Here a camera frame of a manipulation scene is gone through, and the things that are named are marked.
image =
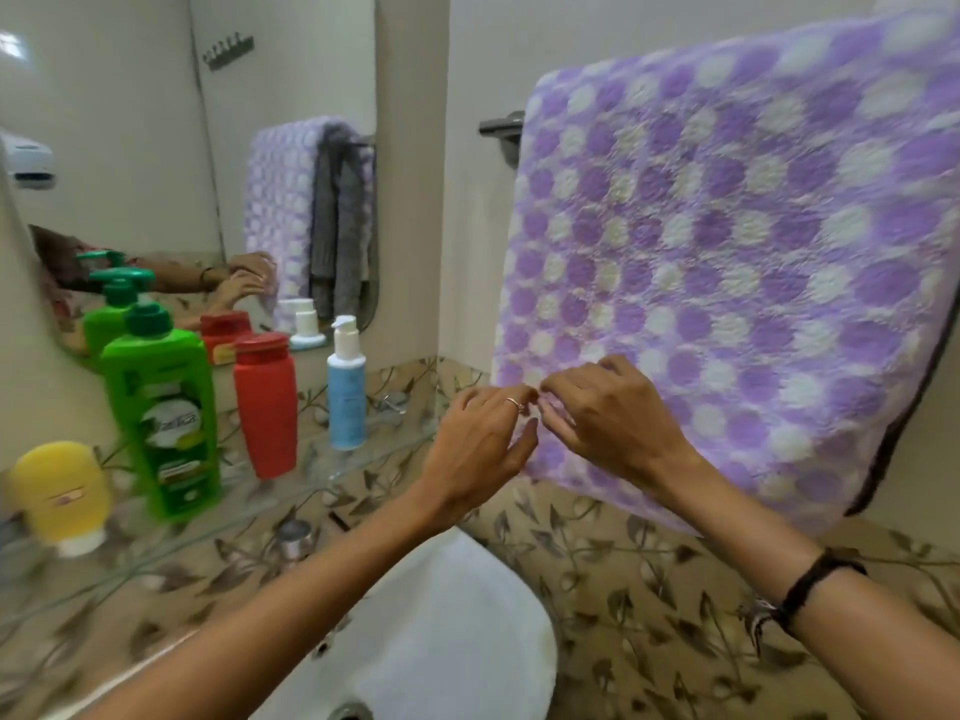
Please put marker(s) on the chrome shelf bracket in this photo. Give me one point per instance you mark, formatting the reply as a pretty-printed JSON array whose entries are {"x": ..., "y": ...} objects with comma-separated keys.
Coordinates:
[{"x": 390, "y": 404}]

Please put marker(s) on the blue white pump bottle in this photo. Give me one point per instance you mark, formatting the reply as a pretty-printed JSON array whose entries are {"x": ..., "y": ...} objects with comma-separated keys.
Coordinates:
[{"x": 346, "y": 397}]

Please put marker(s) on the white door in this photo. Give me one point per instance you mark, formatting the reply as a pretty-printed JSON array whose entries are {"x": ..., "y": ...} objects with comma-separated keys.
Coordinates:
[{"x": 930, "y": 457}]

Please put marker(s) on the person's left hand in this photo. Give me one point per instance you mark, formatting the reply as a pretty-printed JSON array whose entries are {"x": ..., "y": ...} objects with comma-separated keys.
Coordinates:
[{"x": 476, "y": 457}]

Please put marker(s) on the white wash basin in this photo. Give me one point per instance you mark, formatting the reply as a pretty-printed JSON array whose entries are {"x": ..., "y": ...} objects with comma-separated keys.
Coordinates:
[{"x": 450, "y": 637}]

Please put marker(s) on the green shampoo pump bottle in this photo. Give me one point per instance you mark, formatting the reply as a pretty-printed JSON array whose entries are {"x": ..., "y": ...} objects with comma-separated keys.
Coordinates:
[{"x": 169, "y": 427}]

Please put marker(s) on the person's right hand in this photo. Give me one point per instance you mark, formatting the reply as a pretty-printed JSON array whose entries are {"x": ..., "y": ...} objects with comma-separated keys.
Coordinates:
[{"x": 622, "y": 427}]

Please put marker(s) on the yellow squeeze tube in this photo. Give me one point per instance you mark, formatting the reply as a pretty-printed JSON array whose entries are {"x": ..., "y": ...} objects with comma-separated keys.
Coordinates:
[{"x": 60, "y": 487}]

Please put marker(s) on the chrome basin tap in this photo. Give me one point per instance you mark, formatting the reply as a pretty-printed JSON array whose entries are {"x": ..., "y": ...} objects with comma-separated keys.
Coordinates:
[{"x": 295, "y": 539}]

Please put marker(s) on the rounded wall mirror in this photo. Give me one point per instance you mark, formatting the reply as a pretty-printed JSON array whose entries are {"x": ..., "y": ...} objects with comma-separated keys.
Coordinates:
[{"x": 112, "y": 104}]

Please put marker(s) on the person's left forearm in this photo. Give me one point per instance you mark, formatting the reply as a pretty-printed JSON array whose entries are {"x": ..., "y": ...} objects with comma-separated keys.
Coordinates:
[{"x": 262, "y": 637}]

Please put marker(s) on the person's right forearm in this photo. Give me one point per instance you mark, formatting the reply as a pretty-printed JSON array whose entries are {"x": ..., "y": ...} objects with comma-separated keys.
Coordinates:
[{"x": 810, "y": 607}]

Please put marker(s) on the red shampoo bottle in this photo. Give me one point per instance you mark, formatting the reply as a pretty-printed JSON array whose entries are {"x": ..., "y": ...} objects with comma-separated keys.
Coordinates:
[{"x": 266, "y": 412}]

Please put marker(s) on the purple dotted towel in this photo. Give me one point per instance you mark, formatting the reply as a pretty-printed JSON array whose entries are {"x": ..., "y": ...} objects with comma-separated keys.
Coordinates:
[{"x": 720, "y": 254}]

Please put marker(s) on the chrome towel bar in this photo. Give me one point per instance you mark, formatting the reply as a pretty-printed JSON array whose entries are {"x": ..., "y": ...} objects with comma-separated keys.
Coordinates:
[{"x": 501, "y": 128}]

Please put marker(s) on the glass wall shelf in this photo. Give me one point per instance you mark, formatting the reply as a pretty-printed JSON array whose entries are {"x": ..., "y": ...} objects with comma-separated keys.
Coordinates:
[{"x": 247, "y": 509}]

